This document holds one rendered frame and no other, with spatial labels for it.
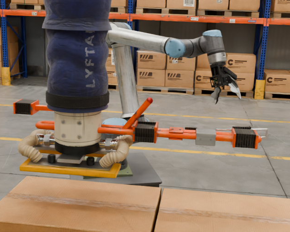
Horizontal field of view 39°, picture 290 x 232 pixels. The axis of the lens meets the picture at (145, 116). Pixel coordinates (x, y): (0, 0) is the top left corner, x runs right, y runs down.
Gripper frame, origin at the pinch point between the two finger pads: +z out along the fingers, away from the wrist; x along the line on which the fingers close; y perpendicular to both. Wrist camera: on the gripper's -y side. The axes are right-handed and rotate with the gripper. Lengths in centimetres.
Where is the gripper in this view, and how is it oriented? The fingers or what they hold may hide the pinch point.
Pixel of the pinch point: (228, 101)
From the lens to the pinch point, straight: 214.2
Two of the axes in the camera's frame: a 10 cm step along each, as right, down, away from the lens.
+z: 2.0, 9.8, -0.2
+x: 7.1, -1.6, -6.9
